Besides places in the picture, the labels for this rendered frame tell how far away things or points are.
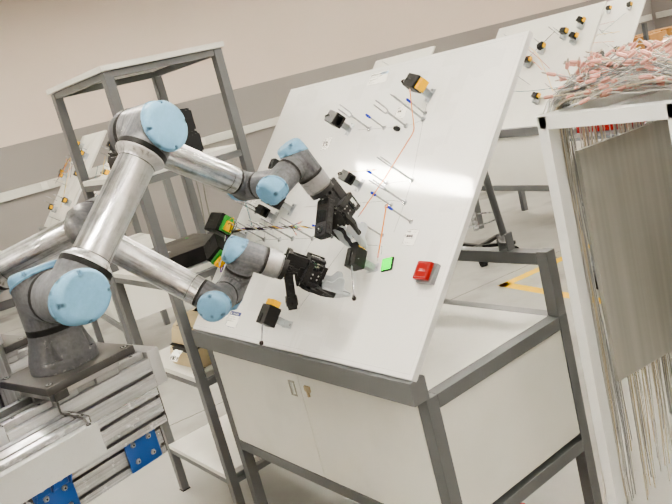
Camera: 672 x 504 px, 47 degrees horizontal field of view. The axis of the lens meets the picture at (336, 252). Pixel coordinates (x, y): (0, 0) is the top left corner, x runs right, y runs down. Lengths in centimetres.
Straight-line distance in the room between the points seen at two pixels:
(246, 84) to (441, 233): 831
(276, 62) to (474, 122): 836
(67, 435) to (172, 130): 68
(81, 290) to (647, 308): 129
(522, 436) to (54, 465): 126
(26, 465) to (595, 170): 134
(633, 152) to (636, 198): 11
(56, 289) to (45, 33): 811
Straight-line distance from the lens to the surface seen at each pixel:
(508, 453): 224
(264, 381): 262
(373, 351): 205
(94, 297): 163
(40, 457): 163
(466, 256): 248
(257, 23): 1042
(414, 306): 200
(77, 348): 177
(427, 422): 200
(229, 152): 301
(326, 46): 1082
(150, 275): 193
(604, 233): 185
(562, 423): 241
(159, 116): 174
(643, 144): 194
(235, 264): 199
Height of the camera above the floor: 163
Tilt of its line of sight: 13 degrees down
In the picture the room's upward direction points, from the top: 14 degrees counter-clockwise
